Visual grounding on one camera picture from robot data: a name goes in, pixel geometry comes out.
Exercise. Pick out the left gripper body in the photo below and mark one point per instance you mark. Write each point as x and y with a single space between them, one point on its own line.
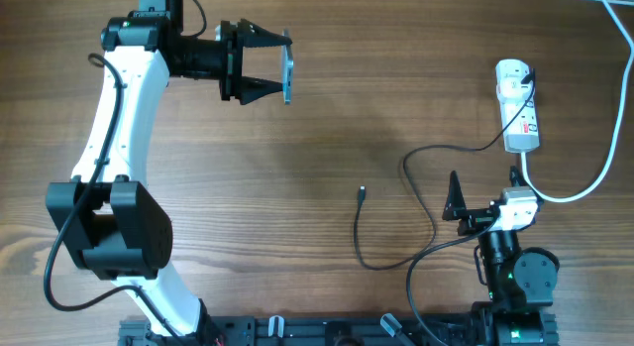
231 66

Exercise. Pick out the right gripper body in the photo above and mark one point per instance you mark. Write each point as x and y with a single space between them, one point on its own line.
475 219

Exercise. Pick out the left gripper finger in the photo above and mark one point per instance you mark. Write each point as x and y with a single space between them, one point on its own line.
254 36
252 89

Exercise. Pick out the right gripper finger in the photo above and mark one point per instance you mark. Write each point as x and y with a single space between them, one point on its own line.
455 206
517 180

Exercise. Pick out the Galaxy S25 smartphone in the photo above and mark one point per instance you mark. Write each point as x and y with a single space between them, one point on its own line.
287 64

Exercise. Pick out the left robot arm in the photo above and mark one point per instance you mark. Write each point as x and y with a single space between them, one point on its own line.
105 217

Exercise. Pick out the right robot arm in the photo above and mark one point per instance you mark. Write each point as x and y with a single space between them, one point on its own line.
520 281

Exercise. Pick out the white USB charger plug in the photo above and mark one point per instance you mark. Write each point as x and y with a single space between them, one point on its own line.
512 89

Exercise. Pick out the white power strip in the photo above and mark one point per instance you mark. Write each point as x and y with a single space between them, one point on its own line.
518 119

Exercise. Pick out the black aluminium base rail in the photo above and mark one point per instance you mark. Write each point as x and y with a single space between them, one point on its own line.
342 331

